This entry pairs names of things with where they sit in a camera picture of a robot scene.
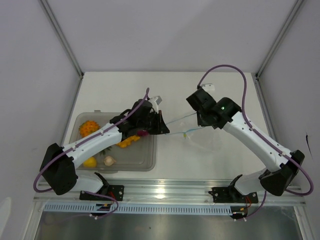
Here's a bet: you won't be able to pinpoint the aluminium frame post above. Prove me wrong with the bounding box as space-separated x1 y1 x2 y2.
37 0 84 79
255 0 307 80

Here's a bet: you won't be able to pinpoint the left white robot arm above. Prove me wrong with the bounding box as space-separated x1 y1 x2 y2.
39 96 170 200

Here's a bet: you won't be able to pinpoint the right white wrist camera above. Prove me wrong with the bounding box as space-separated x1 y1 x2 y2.
199 83 216 92

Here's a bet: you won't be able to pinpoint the left aluminium frame post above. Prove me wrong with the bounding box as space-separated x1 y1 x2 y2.
37 0 84 79

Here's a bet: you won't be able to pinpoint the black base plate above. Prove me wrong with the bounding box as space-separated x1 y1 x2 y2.
208 186 259 204
79 185 125 202

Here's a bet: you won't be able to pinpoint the beige toy garlic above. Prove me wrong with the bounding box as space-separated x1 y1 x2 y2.
103 156 117 167

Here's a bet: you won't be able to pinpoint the clear zip top bag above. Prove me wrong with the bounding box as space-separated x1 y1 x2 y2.
165 111 222 152

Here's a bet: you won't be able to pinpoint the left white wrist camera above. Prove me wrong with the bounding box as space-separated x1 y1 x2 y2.
148 95 162 113

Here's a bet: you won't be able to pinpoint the right aluminium frame post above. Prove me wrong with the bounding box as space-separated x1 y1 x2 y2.
255 0 307 80

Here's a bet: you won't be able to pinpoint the orange toy pineapple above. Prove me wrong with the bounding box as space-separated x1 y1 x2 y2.
78 120 101 138

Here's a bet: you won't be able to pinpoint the purple toy onion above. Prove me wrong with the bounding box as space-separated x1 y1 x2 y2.
136 130 149 137

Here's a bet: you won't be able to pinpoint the white slotted cable duct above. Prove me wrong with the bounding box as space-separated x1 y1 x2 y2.
43 202 233 216

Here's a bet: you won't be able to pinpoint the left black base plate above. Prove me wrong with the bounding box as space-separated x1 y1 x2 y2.
79 185 125 202

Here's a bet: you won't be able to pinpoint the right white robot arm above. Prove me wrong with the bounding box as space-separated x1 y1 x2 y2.
186 87 305 202

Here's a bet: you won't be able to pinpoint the yellow toy lemon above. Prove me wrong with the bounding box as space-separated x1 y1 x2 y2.
82 156 98 168

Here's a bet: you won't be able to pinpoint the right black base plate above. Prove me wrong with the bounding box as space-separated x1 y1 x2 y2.
208 186 259 204

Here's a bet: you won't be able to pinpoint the orange toy carrot pieces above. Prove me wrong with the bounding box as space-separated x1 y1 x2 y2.
116 135 141 148

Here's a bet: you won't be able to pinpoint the grey translucent plastic bin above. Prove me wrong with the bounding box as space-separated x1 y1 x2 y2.
69 110 157 172

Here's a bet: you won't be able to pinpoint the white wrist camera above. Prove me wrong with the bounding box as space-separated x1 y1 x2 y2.
148 95 162 113
199 83 216 92

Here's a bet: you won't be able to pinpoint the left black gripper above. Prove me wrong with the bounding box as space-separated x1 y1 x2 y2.
137 110 169 135

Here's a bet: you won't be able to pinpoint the aluminium front rail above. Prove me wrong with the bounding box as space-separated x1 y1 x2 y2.
33 178 306 207

